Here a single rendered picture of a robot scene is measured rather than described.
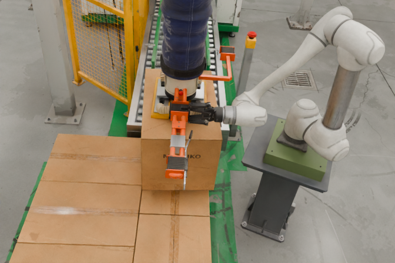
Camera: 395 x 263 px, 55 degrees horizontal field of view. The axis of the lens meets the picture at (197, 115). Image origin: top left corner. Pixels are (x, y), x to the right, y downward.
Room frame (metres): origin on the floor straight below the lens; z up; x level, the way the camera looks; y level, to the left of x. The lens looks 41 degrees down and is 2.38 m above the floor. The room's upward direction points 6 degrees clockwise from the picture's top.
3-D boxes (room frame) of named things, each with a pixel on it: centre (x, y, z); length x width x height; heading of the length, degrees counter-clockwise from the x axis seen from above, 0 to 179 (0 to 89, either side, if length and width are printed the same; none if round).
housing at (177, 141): (1.16, 0.07, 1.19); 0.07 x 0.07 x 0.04; 4
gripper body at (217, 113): (1.38, -0.07, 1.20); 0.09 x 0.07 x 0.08; 95
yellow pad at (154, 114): (1.62, 0.20, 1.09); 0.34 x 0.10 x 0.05; 4
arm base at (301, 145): (1.69, -0.60, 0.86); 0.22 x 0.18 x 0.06; 157
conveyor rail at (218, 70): (3.10, -0.11, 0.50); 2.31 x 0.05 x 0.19; 5
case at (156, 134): (1.61, 0.10, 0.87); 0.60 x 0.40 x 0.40; 8
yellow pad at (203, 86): (1.63, 0.01, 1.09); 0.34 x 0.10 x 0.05; 4
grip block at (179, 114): (1.38, 0.09, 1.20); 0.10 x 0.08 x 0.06; 94
